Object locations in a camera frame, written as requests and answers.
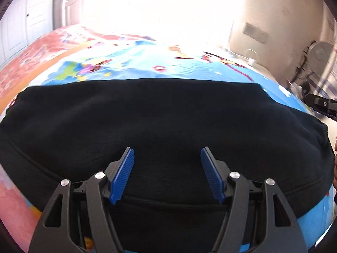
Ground white headboard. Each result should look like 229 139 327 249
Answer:
62 0 91 28

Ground grey round fan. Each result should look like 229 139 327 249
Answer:
303 41 336 75

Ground black pants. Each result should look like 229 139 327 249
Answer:
0 78 335 245

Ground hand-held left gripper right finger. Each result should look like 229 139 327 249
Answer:
201 146 308 253

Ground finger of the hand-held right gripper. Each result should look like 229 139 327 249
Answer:
305 93 337 122

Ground colourful printed bedsheet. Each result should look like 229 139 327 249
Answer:
0 40 333 253

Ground white wardrobe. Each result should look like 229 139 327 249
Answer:
0 0 56 69

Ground red floral quilt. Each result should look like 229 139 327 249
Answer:
0 25 156 111

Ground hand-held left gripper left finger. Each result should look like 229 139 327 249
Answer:
28 148 135 253

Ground grey wall plate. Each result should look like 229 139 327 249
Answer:
243 22 269 44

